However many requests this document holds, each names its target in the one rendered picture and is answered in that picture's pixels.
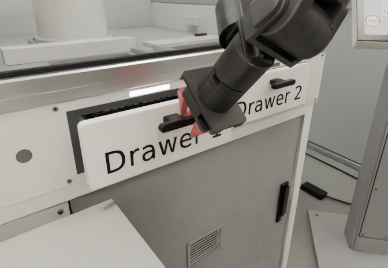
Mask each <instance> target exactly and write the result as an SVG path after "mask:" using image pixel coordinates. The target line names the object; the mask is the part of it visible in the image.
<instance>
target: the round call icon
mask: <svg viewBox="0 0 388 268"><path fill-rule="evenodd" d="M365 27H380V14H365Z"/></svg>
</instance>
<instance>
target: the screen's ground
mask: <svg viewBox="0 0 388 268"><path fill-rule="evenodd" d="M365 14H380V27H365ZM387 19H388V17H381V8H380V0H364V34H365V35H388V24H387Z"/></svg>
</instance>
